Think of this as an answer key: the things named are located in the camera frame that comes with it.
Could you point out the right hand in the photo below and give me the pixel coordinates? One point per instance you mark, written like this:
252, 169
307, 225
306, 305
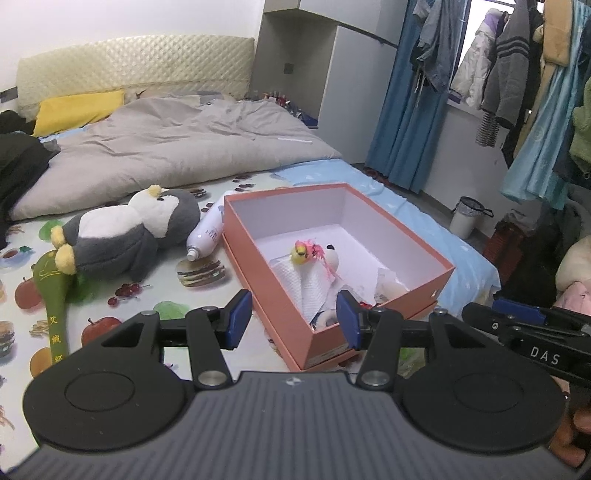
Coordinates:
562, 445

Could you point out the grey wardrobe cabinet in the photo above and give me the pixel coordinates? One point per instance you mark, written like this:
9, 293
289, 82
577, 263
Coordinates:
333, 60

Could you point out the blue curtain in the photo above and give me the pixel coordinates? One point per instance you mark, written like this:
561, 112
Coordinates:
407, 134

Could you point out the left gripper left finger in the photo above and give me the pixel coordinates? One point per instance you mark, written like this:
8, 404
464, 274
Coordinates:
235, 317

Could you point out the small panda plush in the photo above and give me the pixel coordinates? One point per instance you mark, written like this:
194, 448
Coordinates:
331, 259

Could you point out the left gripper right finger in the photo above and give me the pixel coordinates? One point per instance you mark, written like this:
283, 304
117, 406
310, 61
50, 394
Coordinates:
354, 320

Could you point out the green fabric massage hammer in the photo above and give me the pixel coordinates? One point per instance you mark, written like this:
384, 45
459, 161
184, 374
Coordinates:
53, 287

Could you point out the pink cardboard box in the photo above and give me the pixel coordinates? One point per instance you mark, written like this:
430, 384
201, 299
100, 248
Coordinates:
252, 238

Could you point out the cream quilted headboard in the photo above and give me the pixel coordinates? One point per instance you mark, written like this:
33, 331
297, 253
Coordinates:
179, 63

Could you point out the white paper towel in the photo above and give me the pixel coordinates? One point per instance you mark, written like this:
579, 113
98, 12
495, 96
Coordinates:
310, 286

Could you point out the yellow pink bird toy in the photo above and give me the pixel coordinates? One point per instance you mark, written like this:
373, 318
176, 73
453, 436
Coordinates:
306, 251

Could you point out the white spray bottle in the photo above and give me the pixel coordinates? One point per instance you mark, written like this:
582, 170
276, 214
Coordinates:
204, 238

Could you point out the hanging clothes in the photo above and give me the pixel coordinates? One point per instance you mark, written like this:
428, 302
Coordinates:
524, 71

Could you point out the grey white penguin plush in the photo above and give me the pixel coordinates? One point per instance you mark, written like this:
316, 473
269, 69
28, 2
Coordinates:
106, 242

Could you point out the yellow pillow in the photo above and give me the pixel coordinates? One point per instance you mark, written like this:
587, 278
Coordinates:
63, 113

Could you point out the white trash bin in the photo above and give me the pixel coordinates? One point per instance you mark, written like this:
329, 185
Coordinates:
466, 214

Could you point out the clear zip bag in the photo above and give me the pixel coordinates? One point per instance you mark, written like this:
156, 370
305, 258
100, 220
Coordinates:
388, 287

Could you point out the black clothing pile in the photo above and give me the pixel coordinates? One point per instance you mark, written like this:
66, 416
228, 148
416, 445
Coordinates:
24, 159

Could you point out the grey duvet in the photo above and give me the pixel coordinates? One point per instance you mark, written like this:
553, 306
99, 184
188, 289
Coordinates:
169, 142

